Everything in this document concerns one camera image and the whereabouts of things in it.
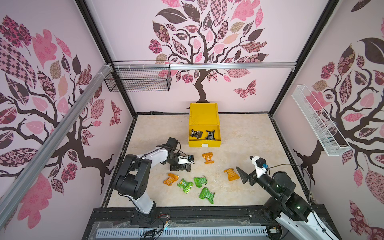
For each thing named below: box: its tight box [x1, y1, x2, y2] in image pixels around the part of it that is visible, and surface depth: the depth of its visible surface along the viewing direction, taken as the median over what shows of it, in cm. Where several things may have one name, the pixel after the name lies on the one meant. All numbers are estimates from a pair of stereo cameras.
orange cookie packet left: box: [163, 173, 180, 186], surface depth 87 cm
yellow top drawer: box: [188, 124, 222, 148], surface depth 88 cm
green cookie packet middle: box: [193, 175, 208, 188], surface depth 86 cm
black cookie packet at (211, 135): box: [205, 129, 216, 141], surface depth 88 cm
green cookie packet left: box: [177, 177, 194, 194], surface depth 85 cm
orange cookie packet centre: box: [202, 152, 215, 164], surface depth 97 cm
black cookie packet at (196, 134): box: [190, 129, 203, 139], surface depth 89 cm
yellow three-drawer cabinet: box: [188, 103, 221, 148], surface depth 90 cm
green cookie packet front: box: [198, 187, 215, 205], surface depth 81 cm
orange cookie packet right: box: [223, 168, 240, 182], surface depth 89 cm
